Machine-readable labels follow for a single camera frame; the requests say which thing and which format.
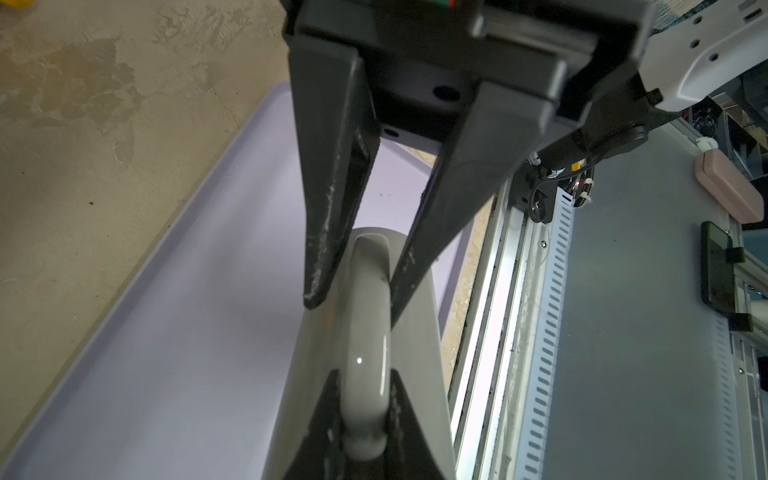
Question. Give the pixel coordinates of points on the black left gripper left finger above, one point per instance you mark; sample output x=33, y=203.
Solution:
x=320, y=454

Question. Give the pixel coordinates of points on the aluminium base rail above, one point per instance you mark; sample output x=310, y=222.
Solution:
x=587, y=351

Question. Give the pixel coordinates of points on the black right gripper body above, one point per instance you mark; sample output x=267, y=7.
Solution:
x=424, y=60

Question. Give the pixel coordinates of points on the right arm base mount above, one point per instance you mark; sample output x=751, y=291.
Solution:
x=534, y=187

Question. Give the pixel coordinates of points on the pink case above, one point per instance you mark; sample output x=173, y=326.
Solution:
x=729, y=187

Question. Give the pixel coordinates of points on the black phone on stand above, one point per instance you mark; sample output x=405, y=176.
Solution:
x=718, y=258

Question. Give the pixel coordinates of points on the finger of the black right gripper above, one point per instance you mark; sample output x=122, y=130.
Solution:
x=338, y=139
x=500, y=128

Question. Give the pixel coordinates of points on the grey mug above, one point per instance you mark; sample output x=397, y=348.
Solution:
x=352, y=331

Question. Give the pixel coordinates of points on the yellow mug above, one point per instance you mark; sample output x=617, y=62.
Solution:
x=17, y=4

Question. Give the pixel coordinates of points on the lavender tray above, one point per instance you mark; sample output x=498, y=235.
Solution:
x=184, y=378

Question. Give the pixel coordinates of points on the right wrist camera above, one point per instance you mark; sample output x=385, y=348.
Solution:
x=690, y=60

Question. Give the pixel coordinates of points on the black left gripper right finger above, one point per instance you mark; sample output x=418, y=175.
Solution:
x=407, y=455

